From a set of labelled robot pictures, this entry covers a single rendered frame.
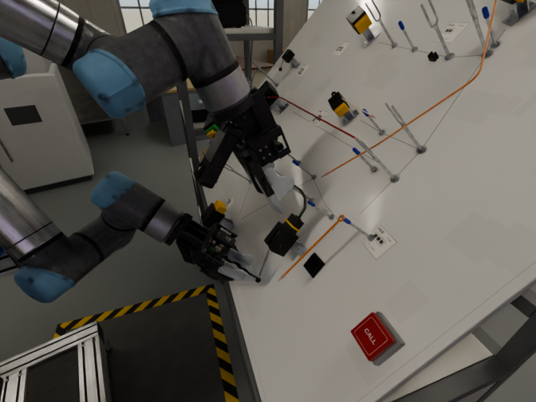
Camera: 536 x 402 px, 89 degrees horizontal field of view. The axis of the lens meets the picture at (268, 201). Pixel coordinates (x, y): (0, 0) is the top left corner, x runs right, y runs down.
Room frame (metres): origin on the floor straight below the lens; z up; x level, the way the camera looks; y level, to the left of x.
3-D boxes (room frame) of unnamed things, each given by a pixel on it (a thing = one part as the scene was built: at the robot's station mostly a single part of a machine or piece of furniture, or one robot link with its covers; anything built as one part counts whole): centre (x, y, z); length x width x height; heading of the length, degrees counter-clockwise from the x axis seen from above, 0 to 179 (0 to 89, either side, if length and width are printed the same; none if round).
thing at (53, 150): (2.76, 2.37, 0.78); 0.79 x 0.69 x 1.56; 32
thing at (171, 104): (4.27, 1.42, 0.37); 1.33 x 0.69 x 0.73; 33
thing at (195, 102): (1.56, 0.29, 1.09); 0.35 x 0.33 x 0.07; 19
